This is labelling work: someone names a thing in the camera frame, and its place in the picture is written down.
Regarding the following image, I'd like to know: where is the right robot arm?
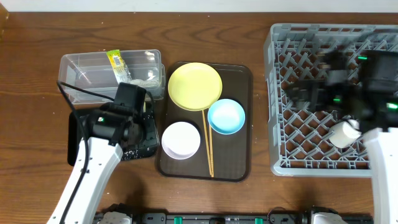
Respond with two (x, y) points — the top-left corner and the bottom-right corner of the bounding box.
(285, 50), (397, 223)

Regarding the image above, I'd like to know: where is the brown serving tray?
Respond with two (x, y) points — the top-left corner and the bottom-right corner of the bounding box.
(155, 63), (252, 182)

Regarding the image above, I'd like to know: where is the wooden chopstick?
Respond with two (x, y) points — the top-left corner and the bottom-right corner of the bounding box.
(209, 123), (215, 178)
(201, 110), (214, 178)

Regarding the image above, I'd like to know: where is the right wooden chopstick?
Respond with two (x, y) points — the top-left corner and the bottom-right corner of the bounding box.
(209, 123), (215, 178)

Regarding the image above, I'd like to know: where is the black waste tray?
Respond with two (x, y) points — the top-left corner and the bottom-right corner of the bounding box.
(67, 107), (159, 167)

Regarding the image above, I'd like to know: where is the blue bowl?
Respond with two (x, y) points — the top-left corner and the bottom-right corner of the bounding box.
(208, 99), (246, 135)

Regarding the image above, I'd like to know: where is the yellow plate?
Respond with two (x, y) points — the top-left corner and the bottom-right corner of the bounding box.
(168, 62), (223, 111)

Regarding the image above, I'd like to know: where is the grey dishwasher rack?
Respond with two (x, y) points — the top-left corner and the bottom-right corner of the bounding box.
(264, 23), (397, 178)

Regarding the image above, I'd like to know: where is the white cup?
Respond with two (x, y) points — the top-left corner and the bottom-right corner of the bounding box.
(329, 119), (361, 148)

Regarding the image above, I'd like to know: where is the left wooden chopstick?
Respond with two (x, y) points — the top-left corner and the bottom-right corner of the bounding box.
(201, 110), (214, 178)

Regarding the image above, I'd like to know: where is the clear plastic bin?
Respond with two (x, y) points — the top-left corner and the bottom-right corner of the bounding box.
(58, 49), (165, 105)

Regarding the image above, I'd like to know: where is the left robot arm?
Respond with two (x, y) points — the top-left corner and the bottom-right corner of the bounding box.
(49, 103), (159, 223)

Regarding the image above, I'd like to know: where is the pink bowl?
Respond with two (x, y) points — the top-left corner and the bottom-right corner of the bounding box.
(161, 121), (201, 160)

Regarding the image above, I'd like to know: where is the green snack wrapper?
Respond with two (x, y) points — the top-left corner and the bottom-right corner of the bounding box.
(106, 50), (132, 83)

